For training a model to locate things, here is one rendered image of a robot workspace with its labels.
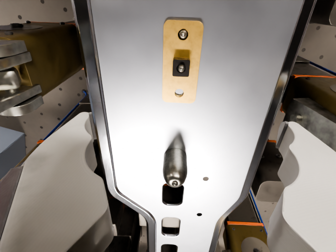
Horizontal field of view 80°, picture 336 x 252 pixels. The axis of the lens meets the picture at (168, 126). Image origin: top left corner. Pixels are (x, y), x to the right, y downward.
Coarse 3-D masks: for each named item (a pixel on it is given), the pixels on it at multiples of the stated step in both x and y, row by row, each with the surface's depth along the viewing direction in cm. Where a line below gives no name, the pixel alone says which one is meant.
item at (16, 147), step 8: (0, 128) 62; (0, 136) 60; (8, 136) 60; (16, 136) 61; (24, 136) 64; (0, 144) 57; (8, 144) 58; (16, 144) 61; (24, 144) 66; (0, 152) 55; (8, 152) 58; (16, 152) 63; (24, 152) 67; (0, 160) 56; (8, 160) 60; (16, 160) 64; (0, 168) 57; (8, 168) 61; (0, 176) 58
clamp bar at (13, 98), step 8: (8, 56) 15; (16, 56) 16; (24, 56) 16; (0, 64) 14; (8, 64) 15; (16, 64) 16; (24, 88) 17; (32, 88) 17; (40, 88) 18; (0, 96) 16; (8, 96) 16; (16, 96) 16; (24, 96) 17; (0, 104) 15; (8, 104) 15; (16, 104) 16; (0, 112) 15
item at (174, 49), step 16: (176, 32) 19; (192, 32) 19; (176, 48) 20; (192, 48) 20; (176, 64) 20; (192, 64) 21; (176, 80) 22; (192, 80) 22; (176, 96) 23; (192, 96) 23
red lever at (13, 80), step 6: (0, 72) 15; (6, 72) 15; (12, 72) 16; (0, 78) 15; (6, 78) 16; (12, 78) 16; (18, 78) 16; (0, 84) 16; (6, 84) 16; (12, 84) 16; (18, 84) 16; (6, 90) 16; (12, 90) 16
